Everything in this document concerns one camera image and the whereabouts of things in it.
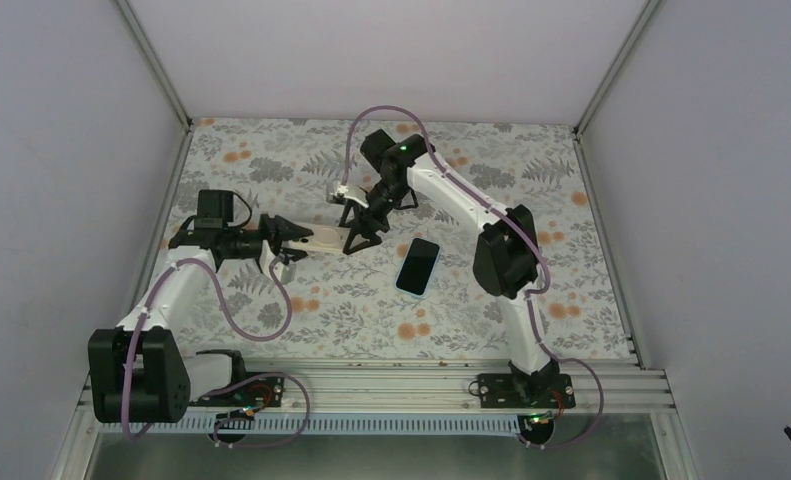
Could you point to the floral patterned table mat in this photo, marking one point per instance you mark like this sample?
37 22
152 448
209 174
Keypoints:
347 307

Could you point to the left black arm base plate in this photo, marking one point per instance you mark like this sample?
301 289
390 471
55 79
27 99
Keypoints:
261 393

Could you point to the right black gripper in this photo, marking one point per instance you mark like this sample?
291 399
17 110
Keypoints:
365 229

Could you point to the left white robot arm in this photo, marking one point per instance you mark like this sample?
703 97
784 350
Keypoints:
137 371

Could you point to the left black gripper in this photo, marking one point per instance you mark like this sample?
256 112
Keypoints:
278 229

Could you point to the light-blue slotted cable duct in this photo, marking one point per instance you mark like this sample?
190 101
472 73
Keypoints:
503 425

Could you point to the left aluminium frame post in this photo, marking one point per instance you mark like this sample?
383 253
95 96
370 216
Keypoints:
153 62

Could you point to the aluminium front rail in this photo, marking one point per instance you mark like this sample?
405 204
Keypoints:
440 386

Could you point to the black phone light-blue case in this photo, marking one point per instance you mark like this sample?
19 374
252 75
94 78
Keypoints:
418 267

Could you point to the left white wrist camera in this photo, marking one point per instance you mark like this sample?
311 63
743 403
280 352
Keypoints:
276 267

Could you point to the beige phone case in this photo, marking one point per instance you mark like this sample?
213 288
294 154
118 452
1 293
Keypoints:
325 239

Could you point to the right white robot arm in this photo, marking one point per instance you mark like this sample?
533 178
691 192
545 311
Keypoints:
507 263

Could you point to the aluminium frame post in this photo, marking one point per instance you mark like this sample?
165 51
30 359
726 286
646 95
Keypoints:
153 62
645 16

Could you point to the right aluminium frame post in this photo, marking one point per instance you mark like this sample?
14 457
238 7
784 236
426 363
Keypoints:
645 16

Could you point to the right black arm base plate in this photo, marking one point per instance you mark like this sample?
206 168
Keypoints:
504 391

